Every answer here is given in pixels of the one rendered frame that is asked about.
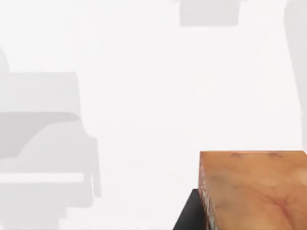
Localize orange brown block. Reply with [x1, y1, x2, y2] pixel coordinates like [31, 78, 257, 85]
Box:
[198, 150, 307, 230]

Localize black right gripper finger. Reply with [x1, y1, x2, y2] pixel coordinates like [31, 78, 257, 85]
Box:
[172, 188, 208, 230]

